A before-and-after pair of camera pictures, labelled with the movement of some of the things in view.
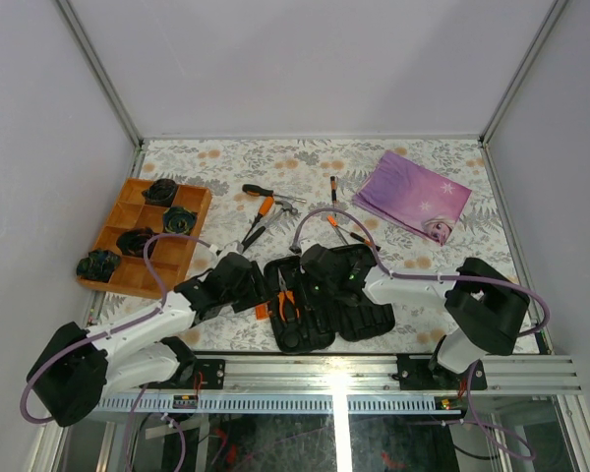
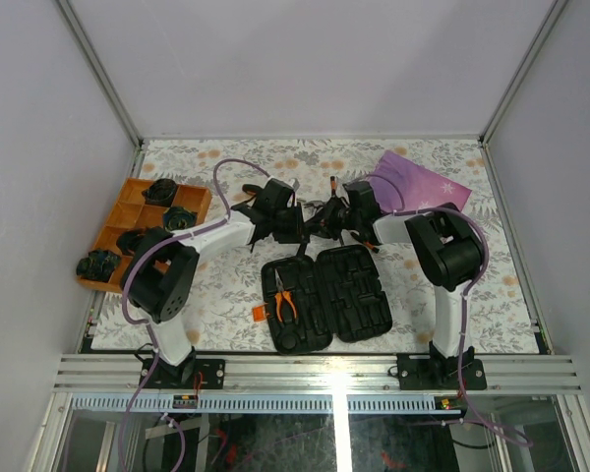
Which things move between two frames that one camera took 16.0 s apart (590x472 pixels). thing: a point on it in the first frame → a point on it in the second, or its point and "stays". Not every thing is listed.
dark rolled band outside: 99,265 stays
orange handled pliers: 282,295 stays
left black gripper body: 253,292 → 288,227
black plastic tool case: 321,322 stays
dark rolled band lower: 133,242 stays
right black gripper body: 325,288 → 337,217
